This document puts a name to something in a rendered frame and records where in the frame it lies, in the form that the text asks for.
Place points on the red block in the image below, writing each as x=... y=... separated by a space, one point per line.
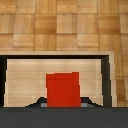
x=63 y=89

